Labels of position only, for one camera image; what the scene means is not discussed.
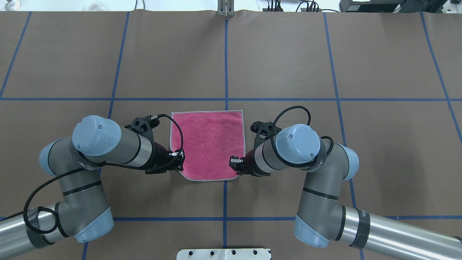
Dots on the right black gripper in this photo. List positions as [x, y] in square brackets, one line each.
[249, 163]

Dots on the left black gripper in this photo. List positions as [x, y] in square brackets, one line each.
[160, 156]

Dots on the pink and grey towel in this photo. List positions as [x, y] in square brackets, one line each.
[209, 139]

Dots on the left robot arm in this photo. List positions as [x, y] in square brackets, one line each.
[73, 202]

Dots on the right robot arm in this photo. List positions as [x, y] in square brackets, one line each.
[321, 218]

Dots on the black power adapter box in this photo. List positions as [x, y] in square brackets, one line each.
[368, 6]

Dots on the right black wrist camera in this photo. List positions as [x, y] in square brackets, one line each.
[264, 130]

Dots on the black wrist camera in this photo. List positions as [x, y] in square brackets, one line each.
[144, 125]
[264, 130]

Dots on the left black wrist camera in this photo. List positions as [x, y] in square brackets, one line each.
[144, 125]

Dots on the white central pedestal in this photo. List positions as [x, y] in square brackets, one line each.
[225, 254]

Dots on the aluminium frame post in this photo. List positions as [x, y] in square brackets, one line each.
[225, 8]

